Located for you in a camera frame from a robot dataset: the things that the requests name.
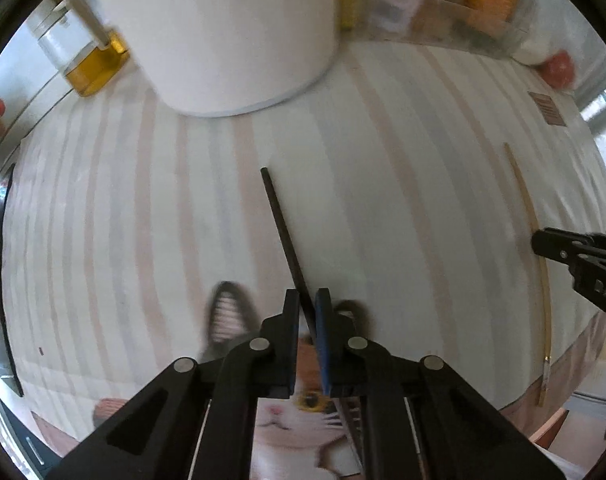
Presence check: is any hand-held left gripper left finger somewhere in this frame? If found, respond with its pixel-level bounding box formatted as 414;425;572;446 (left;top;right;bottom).
48;289;301;480

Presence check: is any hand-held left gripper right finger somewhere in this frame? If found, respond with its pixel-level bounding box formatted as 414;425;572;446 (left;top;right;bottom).
314;287;566;480

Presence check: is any light wooden chopstick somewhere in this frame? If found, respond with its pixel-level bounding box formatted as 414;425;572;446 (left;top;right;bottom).
504;143;554;407

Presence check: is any black chopstick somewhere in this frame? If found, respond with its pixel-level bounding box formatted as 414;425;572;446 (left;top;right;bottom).
260;167;325;345

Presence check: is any cream round utensil holder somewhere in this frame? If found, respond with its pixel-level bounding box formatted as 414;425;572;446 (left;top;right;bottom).
80;0;341;118

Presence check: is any red round tomato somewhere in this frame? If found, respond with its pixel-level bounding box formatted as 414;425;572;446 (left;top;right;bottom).
540;50;575;89

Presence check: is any glass oil dispenser bottle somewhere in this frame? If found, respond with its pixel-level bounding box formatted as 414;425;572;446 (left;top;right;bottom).
27;0;132;97

